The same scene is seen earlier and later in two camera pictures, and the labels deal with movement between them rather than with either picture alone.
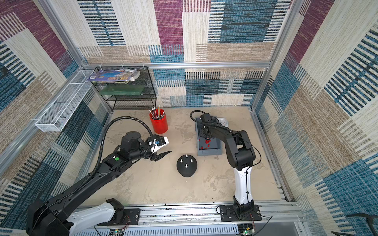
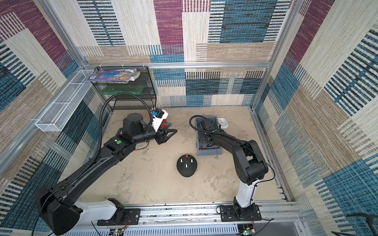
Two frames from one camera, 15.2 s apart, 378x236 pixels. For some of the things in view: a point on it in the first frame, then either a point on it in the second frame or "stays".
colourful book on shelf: (121, 76) stays
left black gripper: (153, 158) -> (163, 137)
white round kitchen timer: (223, 121) stays
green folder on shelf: (123, 90) stays
